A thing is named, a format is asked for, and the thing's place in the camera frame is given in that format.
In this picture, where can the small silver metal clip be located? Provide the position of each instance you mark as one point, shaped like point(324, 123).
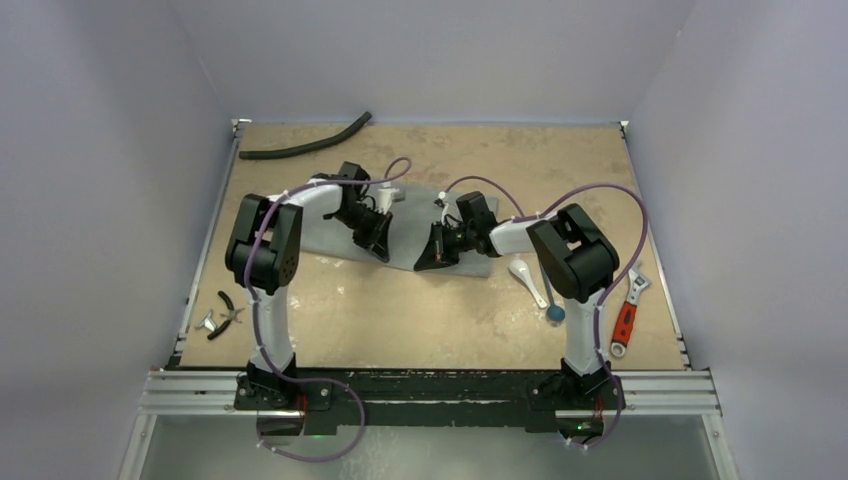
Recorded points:
point(207, 322)

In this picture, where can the red adjustable wrench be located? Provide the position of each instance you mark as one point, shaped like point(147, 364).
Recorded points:
point(625, 321)

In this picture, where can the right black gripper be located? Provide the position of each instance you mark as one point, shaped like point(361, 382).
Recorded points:
point(448, 243)

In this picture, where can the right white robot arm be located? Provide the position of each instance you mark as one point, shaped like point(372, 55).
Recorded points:
point(577, 258)

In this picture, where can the aluminium frame rail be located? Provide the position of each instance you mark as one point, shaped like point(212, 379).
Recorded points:
point(646, 393)

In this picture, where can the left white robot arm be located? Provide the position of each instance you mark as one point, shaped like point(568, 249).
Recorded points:
point(264, 249)

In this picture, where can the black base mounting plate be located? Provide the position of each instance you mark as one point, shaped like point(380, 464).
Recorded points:
point(320, 400)

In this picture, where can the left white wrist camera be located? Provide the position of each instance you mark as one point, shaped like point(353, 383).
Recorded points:
point(386, 197)

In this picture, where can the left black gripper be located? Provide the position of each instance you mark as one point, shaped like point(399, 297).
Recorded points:
point(376, 239)

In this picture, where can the grey cloth napkin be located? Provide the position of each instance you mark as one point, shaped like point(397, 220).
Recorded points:
point(408, 233)

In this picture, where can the black handled pliers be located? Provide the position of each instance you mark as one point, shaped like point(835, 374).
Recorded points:
point(229, 316)

